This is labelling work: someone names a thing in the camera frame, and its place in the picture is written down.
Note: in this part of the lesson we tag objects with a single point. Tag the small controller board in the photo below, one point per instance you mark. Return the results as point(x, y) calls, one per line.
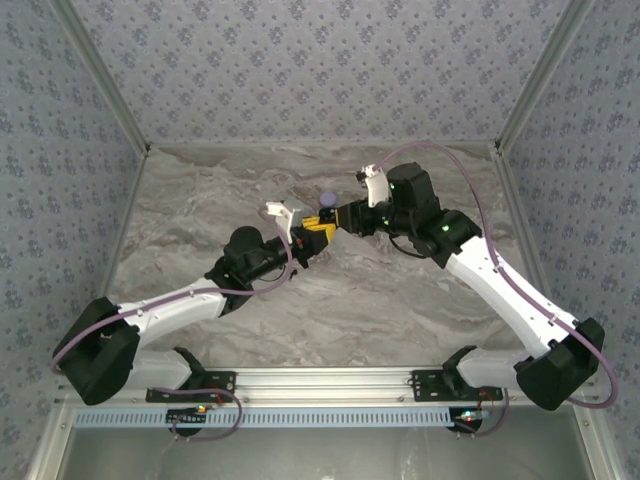
point(467, 417)
point(187, 417)

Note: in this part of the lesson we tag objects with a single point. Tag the purple earbud charging case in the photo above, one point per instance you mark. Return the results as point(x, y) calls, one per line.
point(328, 198)

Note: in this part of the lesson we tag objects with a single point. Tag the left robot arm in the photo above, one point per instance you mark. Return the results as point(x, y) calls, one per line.
point(165, 310)

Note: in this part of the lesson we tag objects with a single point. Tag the aluminium corner frame post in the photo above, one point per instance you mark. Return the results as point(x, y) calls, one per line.
point(540, 75)
point(104, 75)

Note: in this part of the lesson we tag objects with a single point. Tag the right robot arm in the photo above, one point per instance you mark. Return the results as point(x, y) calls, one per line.
point(500, 290)

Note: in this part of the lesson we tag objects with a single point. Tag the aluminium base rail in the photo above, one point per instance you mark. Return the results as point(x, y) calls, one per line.
point(325, 385)

